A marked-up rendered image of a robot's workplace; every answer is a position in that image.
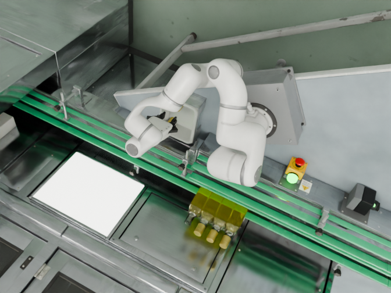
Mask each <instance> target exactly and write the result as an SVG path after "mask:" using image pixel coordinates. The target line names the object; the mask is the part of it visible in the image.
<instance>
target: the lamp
mask: <svg viewBox="0 0 391 293"><path fill-rule="evenodd" d="M287 180H288V182H290V183H296V182H297V180H298V175H297V174H296V173H294V172H290V173H288V175H287Z"/></svg>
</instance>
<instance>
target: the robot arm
mask: <svg viewBox="0 0 391 293"><path fill-rule="evenodd" d="M242 76H243V68H242V66H241V64H240V63H239V62H238V61H236V60H233V59H222V58H219V59H214V60H212V61H210V62H209V63H186V64H183V65H182V66H180V67H179V69H178V70H177V71H176V73H175V74H174V75H173V77H172V78H171V80H170V81H169V82H168V84H167V85H166V87H165V88H164V89H163V91H162V92H161V93H160V94H159V95H158V96H154V97H148V98H146V99H143V100H142V101H140V102H139V103H138V104H137V105H136V106H135V107H134V108H133V110H132V111H131V112H130V114H129V115H128V117H127V118H126V120H125V128H126V129H127V130H128V131H129V132H130V133H131V134H133V136H132V137H131V138H130V139H129V140H128V141H127V142H126V145H125V149H126V152H127V153H128V154H129V155H130V156H132V157H134V158H139V157H141V156H142V155H143V154H144V153H146V152H147V151H148V150H149V149H151V148H152V147H154V146H156V145H158V144H159V143H160V142H161V141H163V140H164V139H166V138H167V137H169V136H170V135H171V133H177V132H178V129H177V127H176V126H175V124H176V123H177V120H176V119H177V117H176V116H175V117H174V118H173V119H172V121H171V122H169V123H168V122H166V121H164V120H163V119H164V118H165V113H166V112H163V113H161V114H160V115H157V116H147V118H145V117H144V116H143V115H142V114H141V113H142V111H143V109H144V108H146V107H148V106H154V107H157V108H161V109H164V110H167V111H170V112H178V111H179V110H180V109H181V107H182V106H183V105H184V103H185V102H186V101H187V100H188V98H189V97H190V96H191V95H192V93H193V92H194V91H195V90H196V89H198V88H213V87H216V88H217V90H218V92H219V96H220V99H221V100H220V106H219V115H218V124H217V129H216V140H217V142H218V144H219V145H221V146H220V147H219V148H218V149H216V150H215V151H213V153H212V154H211V155H210V157H209V158H208V161H207V169H208V171H209V173H210V174H211V175H212V176H214V177H216V178H218V179H221V180H225V181H228V182H232V183H236V184H240V185H243V186H246V187H253V186H255V185H256V184H257V183H258V181H259V179H260V175H261V170H262V163H263V159H264V152H265V144H266V135H267V134H269V133H270V132H271V130H272V127H273V123H272V119H271V117H270V115H269V114H267V112H266V111H264V110H262V109H260V108H257V107H252V105H251V103H250V102H247V89H246V86H245V83H244V81H243V79H242Z"/></svg>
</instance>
